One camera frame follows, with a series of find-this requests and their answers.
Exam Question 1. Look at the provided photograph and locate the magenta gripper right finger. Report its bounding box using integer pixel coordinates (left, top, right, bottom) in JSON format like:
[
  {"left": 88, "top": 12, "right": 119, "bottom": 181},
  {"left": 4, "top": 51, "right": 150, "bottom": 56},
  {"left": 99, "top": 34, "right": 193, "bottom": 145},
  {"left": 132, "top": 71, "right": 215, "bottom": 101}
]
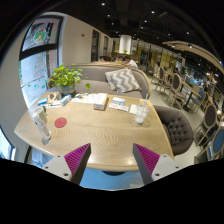
[{"left": 133, "top": 143, "right": 160, "bottom": 185}]

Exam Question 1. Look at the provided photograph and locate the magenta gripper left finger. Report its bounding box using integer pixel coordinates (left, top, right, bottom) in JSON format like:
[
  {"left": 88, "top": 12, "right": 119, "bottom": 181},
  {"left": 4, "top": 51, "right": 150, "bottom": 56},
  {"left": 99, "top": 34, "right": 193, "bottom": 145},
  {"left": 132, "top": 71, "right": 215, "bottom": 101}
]
[{"left": 64, "top": 143, "right": 91, "bottom": 185}]

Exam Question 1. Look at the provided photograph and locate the clear glass water pitcher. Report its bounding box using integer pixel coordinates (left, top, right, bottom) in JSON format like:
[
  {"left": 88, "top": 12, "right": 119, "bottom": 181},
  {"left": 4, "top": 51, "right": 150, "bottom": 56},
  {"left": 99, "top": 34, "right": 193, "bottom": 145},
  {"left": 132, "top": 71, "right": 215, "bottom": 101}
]
[{"left": 32, "top": 106, "right": 51, "bottom": 140}]

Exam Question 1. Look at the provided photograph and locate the wooden dining table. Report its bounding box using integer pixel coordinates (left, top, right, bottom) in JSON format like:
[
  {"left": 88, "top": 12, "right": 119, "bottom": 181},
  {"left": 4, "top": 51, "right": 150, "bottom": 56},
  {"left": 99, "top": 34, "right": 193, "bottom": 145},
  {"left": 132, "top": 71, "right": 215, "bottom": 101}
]
[{"left": 15, "top": 102, "right": 173, "bottom": 172}]

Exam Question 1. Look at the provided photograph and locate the red round coaster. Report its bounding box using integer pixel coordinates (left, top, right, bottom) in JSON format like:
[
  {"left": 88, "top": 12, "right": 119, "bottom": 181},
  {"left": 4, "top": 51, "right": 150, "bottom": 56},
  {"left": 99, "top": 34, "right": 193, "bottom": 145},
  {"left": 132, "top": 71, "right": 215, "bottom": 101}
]
[{"left": 54, "top": 117, "right": 67, "bottom": 128}]

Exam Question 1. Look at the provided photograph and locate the grey tufted armchair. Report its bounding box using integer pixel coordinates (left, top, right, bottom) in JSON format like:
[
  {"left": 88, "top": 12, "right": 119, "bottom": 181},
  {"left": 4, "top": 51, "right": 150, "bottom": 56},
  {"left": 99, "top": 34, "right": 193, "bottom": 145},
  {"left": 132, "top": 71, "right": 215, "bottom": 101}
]
[{"left": 155, "top": 106, "right": 194, "bottom": 156}]

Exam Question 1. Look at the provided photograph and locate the clear drinking glass with straw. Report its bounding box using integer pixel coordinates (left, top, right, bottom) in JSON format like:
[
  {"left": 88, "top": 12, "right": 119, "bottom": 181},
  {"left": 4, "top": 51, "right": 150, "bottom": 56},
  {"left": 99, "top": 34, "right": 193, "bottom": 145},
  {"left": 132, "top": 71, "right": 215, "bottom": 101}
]
[{"left": 135, "top": 99, "right": 150, "bottom": 124}]

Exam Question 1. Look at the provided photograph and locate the white paper napkin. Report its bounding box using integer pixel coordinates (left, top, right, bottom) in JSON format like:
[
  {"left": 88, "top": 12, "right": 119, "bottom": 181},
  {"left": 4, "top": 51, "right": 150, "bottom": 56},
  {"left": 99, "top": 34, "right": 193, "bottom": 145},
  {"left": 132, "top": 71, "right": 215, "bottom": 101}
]
[{"left": 129, "top": 104, "right": 137, "bottom": 115}]

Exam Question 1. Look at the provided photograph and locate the white menu card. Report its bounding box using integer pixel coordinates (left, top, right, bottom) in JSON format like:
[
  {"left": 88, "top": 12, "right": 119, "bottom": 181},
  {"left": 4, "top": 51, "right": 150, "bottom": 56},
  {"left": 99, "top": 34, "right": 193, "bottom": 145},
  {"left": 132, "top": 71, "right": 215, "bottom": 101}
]
[{"left": 109, "top": 103, "right": 129, "bottom": 112}]

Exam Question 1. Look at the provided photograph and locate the white tissue box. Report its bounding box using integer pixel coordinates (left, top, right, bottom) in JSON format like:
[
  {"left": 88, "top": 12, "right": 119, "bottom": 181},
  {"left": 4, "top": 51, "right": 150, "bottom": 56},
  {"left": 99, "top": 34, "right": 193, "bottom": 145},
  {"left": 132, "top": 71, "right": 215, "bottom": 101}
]
[{"left": 60, "top": 95, "right": 71, "bottom": 106}]

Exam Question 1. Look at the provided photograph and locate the stack of white books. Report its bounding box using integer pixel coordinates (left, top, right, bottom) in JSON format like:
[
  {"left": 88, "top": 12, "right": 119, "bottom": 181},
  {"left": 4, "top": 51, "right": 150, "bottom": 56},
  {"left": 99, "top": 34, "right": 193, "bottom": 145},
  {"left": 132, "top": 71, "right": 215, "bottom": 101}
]
[{"left": 93, "top": 93, "right": 108, "bottom": 110}]

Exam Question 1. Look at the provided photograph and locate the small blue white box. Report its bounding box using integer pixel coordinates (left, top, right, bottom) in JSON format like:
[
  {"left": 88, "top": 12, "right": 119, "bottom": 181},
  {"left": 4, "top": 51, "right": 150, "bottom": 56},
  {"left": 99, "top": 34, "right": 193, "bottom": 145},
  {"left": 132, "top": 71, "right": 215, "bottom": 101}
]
[{"left": 112, "top": 97, "right": 125, "bottom": 105}]

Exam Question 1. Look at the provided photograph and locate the wooden chair with blue seat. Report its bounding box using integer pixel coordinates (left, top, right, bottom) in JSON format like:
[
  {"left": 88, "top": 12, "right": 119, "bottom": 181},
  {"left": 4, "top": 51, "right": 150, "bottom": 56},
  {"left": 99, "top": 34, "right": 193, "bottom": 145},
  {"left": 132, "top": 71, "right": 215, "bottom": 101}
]
[{"left": 194, "top": 126, "right": 224, "bottom": 164}]

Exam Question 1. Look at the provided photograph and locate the wooden chair with grey back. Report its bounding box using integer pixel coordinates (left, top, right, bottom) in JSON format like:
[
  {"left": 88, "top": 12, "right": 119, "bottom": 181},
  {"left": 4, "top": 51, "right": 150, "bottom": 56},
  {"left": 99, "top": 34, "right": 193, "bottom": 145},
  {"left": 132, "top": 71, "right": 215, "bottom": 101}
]
[{"left": 169, "top": 73, "right": 186, "bottom": 108}]

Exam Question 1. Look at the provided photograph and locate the grey chevron pillow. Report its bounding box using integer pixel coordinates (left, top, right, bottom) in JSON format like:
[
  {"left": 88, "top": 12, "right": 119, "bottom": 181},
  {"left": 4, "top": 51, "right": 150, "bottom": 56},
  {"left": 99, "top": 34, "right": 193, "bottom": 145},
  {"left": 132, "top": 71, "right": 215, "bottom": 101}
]
[{"left": 105, "top": 68, "right": 141, "bottom": 93}]

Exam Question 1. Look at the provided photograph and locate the green potted plant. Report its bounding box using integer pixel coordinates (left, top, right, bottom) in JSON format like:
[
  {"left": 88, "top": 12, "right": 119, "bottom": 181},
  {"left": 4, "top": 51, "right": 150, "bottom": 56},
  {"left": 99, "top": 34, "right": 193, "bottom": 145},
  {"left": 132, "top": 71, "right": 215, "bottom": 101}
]
[{"left": 48, "top": 64, "right": 84, "bottom": 94}]

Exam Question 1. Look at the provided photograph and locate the grey curved sofa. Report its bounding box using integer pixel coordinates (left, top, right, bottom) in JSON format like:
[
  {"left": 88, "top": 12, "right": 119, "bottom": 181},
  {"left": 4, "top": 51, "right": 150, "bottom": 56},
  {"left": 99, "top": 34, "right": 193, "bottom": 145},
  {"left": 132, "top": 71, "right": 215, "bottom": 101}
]
[{"left": 48, "top": 62, "right": 153, "bottom": 100}]

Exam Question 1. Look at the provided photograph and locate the seated person in white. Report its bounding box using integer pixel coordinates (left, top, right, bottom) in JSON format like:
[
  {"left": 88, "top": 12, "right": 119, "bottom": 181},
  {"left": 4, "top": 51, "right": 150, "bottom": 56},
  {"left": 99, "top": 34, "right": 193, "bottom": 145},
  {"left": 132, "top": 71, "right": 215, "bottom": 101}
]
[{"left": 124, "top": 56, "right": 138, "bottom": 69}]

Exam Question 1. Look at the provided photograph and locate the white round column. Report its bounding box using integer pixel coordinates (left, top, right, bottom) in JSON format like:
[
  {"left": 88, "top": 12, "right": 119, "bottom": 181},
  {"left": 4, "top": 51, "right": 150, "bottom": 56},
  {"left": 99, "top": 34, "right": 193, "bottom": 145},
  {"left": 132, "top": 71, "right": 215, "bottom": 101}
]
[{"left": 119, "top": 35, "right": 132, "bottom": 54}]

